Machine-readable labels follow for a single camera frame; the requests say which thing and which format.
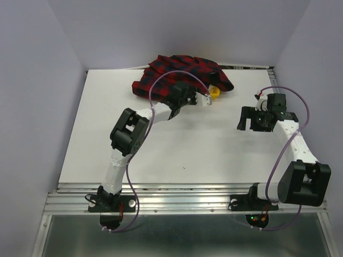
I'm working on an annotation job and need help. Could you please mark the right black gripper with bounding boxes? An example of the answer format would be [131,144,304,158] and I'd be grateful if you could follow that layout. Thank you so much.
[236,106,271,132]

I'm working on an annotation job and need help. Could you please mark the red plaid pleated skirt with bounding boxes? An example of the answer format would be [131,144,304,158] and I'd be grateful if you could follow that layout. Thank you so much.
[131,55,234,101]

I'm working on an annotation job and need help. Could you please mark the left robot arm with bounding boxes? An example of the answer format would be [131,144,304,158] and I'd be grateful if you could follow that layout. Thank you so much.
[96,82,200,211]

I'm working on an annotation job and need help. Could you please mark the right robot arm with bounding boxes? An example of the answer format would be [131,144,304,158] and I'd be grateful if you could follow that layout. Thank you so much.
[237,93,331,209]

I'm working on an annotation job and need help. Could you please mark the yellow plastic bin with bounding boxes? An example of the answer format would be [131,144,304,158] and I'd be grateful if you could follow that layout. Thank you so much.
[209,86,221,100]

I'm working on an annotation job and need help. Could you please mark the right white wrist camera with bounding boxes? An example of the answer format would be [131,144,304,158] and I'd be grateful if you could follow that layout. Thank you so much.
[254,91,268,111]

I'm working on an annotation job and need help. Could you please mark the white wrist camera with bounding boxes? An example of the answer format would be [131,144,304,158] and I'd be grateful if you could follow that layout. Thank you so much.
[254,91,268,111]
[195,92,212,107]

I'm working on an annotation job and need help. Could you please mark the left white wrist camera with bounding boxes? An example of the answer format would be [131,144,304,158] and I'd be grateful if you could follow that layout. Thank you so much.
[195,92,212,107]

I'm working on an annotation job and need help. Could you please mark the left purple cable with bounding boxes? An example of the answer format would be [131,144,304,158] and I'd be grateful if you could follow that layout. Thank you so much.
[101,70,211,233]

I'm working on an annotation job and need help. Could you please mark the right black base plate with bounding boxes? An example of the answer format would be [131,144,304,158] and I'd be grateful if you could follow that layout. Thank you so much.
[228,194,279,211]

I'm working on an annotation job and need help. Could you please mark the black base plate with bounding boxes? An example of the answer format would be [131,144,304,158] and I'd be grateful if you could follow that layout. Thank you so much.
[85,194,137,213]
[228,194,279,211]

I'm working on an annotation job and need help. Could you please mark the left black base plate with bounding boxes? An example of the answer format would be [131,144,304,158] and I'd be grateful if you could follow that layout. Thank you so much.
[85,194,137,213]

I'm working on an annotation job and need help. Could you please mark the aluminium rail frame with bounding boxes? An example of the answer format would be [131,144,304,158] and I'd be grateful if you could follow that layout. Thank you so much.
[31,63,335,257]

